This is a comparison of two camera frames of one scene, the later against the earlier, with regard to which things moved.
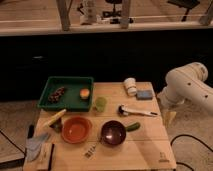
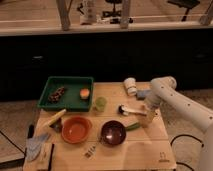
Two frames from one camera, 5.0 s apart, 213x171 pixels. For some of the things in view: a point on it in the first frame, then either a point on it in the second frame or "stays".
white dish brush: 123,110 stays
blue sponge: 144,95 stays
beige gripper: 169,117 -> 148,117
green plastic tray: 70,93 stays
